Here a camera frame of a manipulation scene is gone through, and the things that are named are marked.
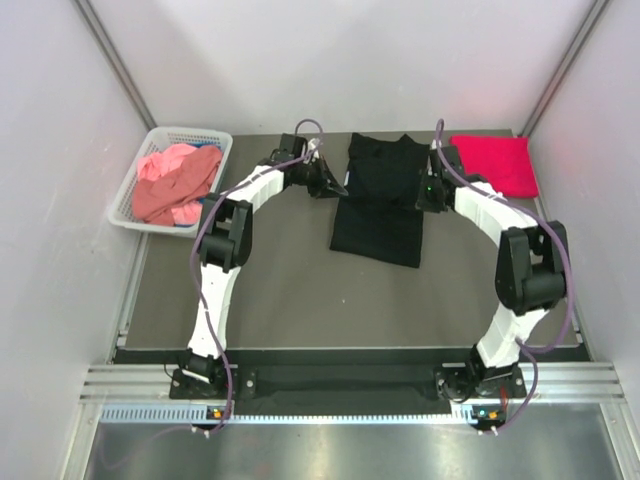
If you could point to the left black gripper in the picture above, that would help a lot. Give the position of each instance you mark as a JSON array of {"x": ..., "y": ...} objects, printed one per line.
[{"x": 326, "y": 185}]

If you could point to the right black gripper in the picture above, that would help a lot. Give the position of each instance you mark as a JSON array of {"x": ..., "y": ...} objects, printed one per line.
[{"x": 422, "y": 202}]

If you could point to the black t shirt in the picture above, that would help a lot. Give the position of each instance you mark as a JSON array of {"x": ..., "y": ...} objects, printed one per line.
[{"x": 378, "y": 219}]

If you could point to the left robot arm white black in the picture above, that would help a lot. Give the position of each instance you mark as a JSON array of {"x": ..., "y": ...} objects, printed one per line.
[{"x": 222, "y": 247}]

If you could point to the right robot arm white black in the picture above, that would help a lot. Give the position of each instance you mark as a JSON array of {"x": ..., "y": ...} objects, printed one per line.
[{"x": 530, "y": 278}]

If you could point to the folded red t shirt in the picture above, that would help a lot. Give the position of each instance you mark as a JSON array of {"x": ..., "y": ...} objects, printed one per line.
[{"x": 504, "y": 162}]

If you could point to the white plastic laundry basket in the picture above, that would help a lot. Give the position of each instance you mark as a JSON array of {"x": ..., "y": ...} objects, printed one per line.
[{"x": 157, "y": 140}]

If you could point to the crumpled pink t shirt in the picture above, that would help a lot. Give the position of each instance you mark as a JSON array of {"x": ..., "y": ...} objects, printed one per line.
[{"x": 168, "y": 181}]

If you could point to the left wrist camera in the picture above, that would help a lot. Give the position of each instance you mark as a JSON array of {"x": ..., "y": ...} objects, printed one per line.
[{"x": 295, "y": 147}]

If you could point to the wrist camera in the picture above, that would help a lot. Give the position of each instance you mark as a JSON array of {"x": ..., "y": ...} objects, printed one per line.
[
  {"x": 295, "y": 147},
  {"x": 443, "y": 159}
]

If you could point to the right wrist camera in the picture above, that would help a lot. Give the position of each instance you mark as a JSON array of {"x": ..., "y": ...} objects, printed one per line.
[{"x": 443, "y": 159}]

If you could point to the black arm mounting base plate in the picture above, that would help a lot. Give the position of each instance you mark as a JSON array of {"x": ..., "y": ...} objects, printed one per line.
[{"x": 340, "y": 381}]

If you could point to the aluminium frame rail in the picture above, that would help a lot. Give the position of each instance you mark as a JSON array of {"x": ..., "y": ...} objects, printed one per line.
[{"x": 565, "y": 382}]

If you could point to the perforated grey cable duct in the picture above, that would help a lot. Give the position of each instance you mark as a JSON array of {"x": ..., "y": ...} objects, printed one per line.
[{"x": 209, "y": 415}]

